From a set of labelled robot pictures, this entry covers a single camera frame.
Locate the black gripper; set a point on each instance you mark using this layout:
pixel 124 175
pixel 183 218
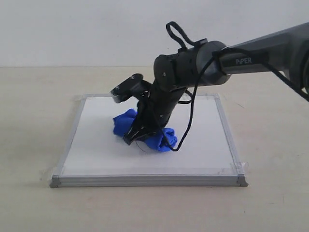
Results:
pixel 154 110

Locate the blue microfibre cloth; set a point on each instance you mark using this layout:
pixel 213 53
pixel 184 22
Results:
pixel 122 124

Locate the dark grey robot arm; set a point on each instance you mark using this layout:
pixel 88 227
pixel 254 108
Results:
pixel 211 63

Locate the aluminium framed whiteboard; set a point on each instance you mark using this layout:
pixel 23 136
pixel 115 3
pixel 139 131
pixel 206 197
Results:
pixel 95 157

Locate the clear tape back left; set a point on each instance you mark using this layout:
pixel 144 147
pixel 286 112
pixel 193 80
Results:
pixel 77 98

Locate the clear tape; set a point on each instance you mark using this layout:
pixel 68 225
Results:
pixel 215 96
pixel 47 174
pixel 77 98
pixel 238 168

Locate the clear tape back right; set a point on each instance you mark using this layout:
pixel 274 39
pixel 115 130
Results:
pixel 215 96

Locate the clear tape front right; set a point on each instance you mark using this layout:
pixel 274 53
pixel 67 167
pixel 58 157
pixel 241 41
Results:
pixel 238 168

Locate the clear tape front left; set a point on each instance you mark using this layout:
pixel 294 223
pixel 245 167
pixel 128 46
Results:
pixel 47 174

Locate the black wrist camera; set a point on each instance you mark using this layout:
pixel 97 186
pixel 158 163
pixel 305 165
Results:
pixel 132 86

